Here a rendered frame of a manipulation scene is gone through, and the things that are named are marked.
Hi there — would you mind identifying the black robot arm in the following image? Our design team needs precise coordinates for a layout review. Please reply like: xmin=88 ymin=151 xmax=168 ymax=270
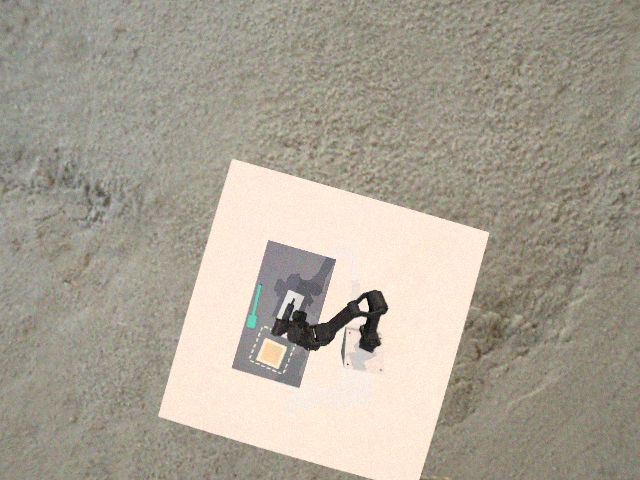
xmin=287 ymin=290 xmax=389 ymax=353

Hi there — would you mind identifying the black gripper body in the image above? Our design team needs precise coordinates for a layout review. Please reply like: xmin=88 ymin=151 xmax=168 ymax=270
xmin=271 ymin=319 xmax=309 ymax=337

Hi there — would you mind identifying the white tile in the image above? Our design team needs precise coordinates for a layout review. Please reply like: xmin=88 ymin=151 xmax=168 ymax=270
xmin=257 ymin=337 xmax=287 ymax=369

